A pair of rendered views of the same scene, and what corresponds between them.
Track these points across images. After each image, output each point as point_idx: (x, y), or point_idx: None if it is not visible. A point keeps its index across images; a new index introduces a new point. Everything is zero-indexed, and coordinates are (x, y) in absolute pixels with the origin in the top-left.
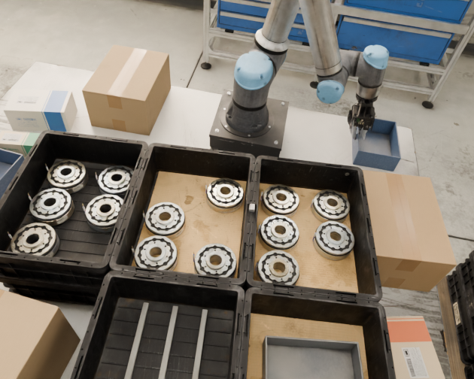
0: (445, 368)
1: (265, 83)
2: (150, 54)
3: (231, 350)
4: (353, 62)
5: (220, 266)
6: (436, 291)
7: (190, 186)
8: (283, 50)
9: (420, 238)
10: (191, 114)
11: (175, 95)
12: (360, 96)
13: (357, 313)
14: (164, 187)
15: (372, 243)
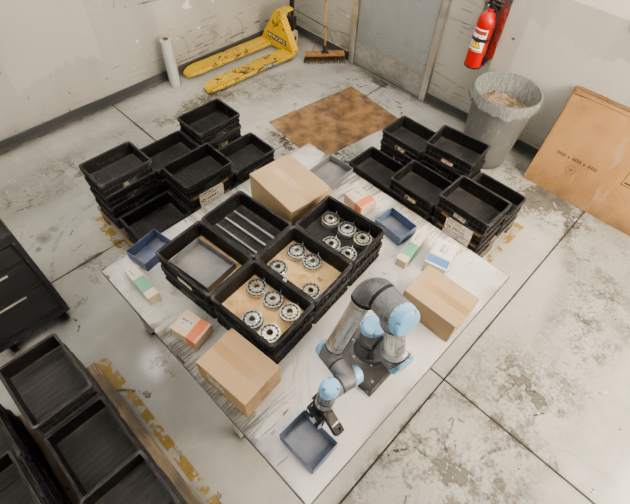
0: (173, 348)
1: (360, 329)
2: (458, 314)
3: None
4: (336, 375)
5: (273, 266)
6: (198, 380)
7: (327, 284)
8: (380, 349)
9: (220, 358)
10: (409, 340)
11: (435, 340)
12: None
13: None
14: (334, 273)
15: (232, 314)
